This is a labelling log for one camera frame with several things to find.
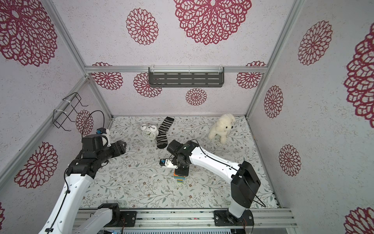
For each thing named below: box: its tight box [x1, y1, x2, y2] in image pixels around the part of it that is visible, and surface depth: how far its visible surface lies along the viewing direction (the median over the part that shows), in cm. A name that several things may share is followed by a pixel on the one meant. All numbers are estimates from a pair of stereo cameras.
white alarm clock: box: [140, 123, 160, 141], surface depth 100 cm
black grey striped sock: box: [156, 116, 175, 149], surface depth 111 cm
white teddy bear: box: [207, 113, 236, 145], surface depth 95 cm
